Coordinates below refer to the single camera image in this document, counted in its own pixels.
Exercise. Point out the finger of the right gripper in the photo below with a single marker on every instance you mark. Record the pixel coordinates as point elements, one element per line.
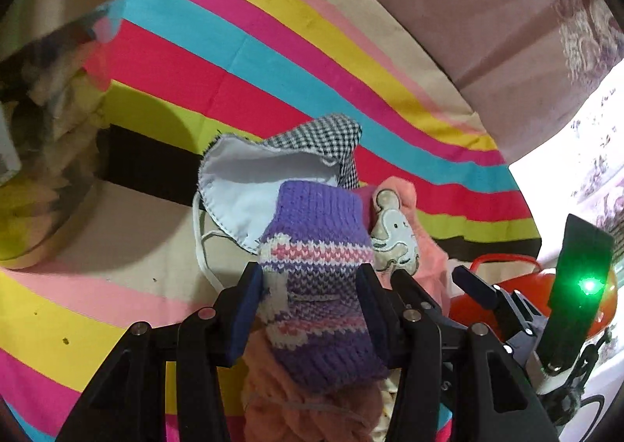
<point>411,292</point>
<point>473,286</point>

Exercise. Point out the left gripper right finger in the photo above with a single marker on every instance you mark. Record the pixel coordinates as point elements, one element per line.
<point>488,400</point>

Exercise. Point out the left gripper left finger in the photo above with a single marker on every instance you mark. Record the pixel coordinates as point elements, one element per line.
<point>125,399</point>

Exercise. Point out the purple knitted glove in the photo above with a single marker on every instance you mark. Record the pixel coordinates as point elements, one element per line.
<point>309,255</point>

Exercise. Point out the red thermos flask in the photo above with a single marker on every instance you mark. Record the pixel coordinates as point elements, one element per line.
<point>516,272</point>

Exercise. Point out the salmon pink knitted garment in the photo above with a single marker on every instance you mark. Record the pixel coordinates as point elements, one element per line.
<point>278,409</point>

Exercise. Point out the checkered white face mask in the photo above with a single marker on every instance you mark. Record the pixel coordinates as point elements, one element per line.
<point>239,179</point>

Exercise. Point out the colourful striped tablecloth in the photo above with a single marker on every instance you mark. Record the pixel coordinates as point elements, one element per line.
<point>184,71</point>

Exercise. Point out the gold lid snack jar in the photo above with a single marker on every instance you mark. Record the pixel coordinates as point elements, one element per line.
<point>55,73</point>

